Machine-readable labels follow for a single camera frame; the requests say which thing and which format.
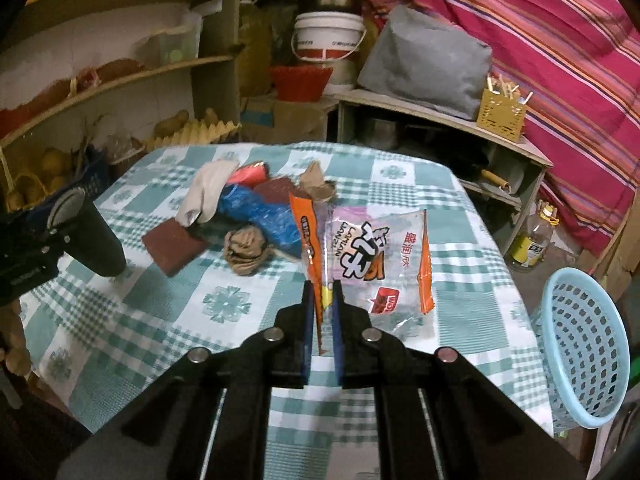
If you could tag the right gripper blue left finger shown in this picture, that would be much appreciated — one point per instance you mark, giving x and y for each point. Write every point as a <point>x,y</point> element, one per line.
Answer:
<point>307,305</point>

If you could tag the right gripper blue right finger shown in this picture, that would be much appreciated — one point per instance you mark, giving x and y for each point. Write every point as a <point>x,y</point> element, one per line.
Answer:
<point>337,308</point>

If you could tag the clear orange snack wrapper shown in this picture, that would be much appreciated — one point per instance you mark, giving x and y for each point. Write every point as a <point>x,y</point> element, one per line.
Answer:
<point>383,264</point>

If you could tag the blue plastic bag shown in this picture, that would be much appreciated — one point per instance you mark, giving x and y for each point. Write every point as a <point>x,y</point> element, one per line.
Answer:
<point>276,221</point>

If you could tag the person's left hand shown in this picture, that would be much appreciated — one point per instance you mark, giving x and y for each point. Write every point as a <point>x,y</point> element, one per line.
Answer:
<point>13,350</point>

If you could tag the green checkered tablecloth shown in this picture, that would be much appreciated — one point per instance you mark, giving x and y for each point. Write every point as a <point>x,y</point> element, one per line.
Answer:
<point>99,342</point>

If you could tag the crumpled brown paper piece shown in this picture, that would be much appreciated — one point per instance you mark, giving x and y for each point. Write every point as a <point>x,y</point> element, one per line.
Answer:
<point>313,182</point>

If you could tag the dark red sponge pad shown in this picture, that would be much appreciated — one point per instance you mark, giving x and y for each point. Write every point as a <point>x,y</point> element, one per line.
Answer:
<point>172,246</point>

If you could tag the red snack wrapper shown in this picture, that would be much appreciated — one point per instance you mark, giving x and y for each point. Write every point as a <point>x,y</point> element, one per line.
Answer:
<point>250,175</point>

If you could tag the white folded cloth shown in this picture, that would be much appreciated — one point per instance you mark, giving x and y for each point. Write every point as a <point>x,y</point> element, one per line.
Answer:
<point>201,201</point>

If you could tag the yellow egg tray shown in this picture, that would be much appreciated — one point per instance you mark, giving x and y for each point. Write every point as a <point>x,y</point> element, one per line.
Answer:
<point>196,133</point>

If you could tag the cardboard box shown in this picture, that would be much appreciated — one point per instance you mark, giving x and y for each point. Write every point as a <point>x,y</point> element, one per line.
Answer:
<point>266,120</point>

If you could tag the yellow label oil bottle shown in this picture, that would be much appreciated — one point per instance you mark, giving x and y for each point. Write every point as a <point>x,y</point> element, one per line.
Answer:
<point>532,242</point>

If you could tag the grey wooden side shelf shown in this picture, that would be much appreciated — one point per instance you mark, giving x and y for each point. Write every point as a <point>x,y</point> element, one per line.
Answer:
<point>397,126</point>

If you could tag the red plastic basin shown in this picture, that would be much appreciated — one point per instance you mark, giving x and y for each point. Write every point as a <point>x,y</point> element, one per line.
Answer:
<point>303,84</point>

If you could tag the light blue plastic basket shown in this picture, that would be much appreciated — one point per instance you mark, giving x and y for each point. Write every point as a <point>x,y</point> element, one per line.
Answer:
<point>584,348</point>

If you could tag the yellow chopstick holder box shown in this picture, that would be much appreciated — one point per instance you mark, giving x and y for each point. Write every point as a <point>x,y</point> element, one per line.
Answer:
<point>503,107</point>

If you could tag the grey cushion bag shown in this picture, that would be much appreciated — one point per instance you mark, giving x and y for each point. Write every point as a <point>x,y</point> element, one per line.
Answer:
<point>426,62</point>

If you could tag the white plastic bucket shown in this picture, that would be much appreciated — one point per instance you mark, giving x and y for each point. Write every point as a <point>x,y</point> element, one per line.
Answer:
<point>327,36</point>

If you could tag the large amber oil jug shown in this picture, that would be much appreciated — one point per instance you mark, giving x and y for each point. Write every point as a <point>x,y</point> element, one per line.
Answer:
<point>254,60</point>

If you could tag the red striped blanket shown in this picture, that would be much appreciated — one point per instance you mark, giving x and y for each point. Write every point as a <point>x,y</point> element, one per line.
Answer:
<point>577,64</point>

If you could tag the wooden wall shelf unit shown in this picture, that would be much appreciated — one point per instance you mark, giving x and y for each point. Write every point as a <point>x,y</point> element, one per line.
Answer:
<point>79,74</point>

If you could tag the wooden handled tool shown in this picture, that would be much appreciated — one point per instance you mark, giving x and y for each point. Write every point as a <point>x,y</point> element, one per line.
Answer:
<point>496,180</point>

